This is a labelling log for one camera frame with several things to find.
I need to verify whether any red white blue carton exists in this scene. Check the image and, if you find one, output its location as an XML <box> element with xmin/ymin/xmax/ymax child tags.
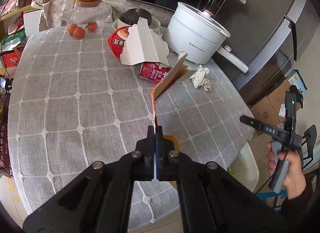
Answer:
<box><xmin>151</xmin><ymin>52</ymin><xmax>197</xmax><ymax>181</ymax></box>

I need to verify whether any white plastic trash bin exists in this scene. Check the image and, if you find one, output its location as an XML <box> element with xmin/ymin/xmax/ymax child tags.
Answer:
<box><xmin>229</xmin><ymin>143</ymin><xmax>259</xmax><ymax>192</ymax></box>

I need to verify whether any person's right hand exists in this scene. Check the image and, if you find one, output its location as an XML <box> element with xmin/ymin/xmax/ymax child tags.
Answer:
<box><xmin>266</xmin><ymin>142</ymin><xmax>306</xmax><ymax>200</ymax></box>

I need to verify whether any black chair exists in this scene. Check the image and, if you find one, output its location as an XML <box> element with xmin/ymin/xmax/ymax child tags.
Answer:
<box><xmin>299</xmin><ymin>124</ymin><xmax>317</xmax><ymax>171</ymax></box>

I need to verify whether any lower cardboard box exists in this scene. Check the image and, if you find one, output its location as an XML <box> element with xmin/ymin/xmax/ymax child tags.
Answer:
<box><xmin>250</xmin><ymin>96</ymin><xmax>285</xmax><ymax>128</ymax></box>

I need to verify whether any cardboard box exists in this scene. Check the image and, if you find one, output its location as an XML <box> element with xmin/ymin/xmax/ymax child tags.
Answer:
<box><xmin>267</xmin><ymin>80</ymin><xmax>291</xmax><ymax>123</ymax></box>
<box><xmin>250</xmin><ymin>96</ymin><xmax>285</xmax><ymax>128</ymax></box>

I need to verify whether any upper cardboard box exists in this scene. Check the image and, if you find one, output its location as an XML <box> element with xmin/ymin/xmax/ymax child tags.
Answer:
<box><xmin>267</xmin><ymin>80</ymin><xmax>291</xmax><ymax>123</ymax></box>

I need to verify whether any blue white product box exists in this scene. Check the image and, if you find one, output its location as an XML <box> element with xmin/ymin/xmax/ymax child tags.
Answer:
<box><xmin>287</xmin><ymin>69</ymin><xmax>308</xmax><ymax>95</ymax></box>

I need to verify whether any crumpled white paper tissue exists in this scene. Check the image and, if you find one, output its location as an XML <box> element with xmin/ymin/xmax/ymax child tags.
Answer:
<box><xmin>189</xmin><ymin>65</ymin><xmax>212</xmax><ymax>92</ymax></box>

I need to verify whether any dark grey refrigerator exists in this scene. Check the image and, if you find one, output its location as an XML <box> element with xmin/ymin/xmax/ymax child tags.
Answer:
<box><xmin>213</xmin><ymin>0</ymin><xmax>319</xmax><ymax>106</ymax></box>

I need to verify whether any grey checked tablecloth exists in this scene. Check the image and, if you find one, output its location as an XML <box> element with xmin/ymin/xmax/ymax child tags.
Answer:
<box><xmin>8</xmin><ymin>25</ymin><xmax>253</xmax><ymax>213</ymax></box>

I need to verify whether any white electric cooking pot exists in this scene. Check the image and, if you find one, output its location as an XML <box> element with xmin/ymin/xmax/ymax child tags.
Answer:
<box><xmin>164</xmin><ymin>2</ymin><xmax>248</xmax><ymax>73</ymax></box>

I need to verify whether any red milk carton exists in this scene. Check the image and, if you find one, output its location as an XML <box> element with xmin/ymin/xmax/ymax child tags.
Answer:
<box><xmin>139</xmin><ymin>62</ymin><xmax>171</xmax><ymax>83</ymax></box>

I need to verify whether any glass jar with cork lid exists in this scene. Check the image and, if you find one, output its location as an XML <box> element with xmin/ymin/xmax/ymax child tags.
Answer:
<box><xmin>60</xmin><ymin>0</ymin><xmax>112</xmax><ymax>31</ymax></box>

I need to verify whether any dark green squash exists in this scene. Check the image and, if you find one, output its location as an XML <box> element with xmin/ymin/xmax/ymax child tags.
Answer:
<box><xmin>119</xmin><ymin>8</ymin><xmax>152</xmax><ymax>26</ymax></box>

